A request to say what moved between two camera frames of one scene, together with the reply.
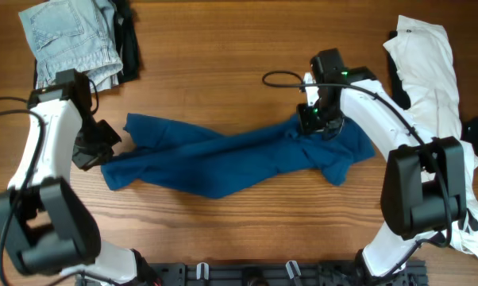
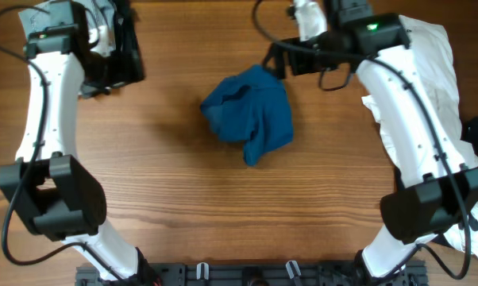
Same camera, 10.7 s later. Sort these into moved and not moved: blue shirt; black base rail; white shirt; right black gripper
Moved: right black gripper; blue shirt
Not moved: black base rail; white shirt
